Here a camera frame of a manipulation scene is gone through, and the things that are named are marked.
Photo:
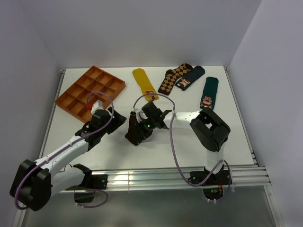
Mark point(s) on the aluminium frame rail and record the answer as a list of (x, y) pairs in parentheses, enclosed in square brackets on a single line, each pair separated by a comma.
[(154, 179)]

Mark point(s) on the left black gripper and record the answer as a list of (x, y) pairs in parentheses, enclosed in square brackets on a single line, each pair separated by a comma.
[(117, 120)]

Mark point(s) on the orange compartment tray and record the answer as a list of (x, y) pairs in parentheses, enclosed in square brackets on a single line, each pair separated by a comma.
[(94, 85)]

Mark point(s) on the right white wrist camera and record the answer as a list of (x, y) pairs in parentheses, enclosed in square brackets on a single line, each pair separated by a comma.
[(135, 111)]

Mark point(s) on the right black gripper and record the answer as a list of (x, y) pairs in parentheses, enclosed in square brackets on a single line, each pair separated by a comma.
[(143, 134)]

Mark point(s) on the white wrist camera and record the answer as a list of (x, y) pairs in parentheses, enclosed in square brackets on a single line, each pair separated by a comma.
[(98, 105), (135, 111)]

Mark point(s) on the dark green cartoon sock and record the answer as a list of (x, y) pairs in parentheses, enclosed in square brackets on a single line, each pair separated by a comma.
[(209, 93)]

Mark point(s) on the yellow cartoon sock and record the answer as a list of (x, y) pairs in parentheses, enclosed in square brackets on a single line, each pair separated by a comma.
[(145, 85)]

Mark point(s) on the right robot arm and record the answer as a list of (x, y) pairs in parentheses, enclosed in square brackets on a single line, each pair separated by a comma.
[(210, 129)]

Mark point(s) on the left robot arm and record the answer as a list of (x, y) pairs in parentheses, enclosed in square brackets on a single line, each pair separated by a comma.
[(37, 181)]

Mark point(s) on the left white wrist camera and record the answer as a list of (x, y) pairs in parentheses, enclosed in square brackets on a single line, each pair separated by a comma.
[(98, 105)]

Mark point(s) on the brown striped-cuff sock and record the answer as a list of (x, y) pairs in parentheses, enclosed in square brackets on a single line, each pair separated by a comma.
[(132, 134)]

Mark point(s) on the brown argyle sock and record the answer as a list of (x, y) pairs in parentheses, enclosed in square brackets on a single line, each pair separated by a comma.
[(171, 76)]

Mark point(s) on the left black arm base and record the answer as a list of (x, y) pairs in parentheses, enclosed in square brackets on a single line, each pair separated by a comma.
[(86, 194)]

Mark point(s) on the navy blue cartoon sock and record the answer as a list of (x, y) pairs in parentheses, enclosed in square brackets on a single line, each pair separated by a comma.
[(189, 78)]

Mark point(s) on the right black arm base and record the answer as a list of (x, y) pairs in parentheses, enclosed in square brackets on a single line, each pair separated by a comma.
[(215, 187)]

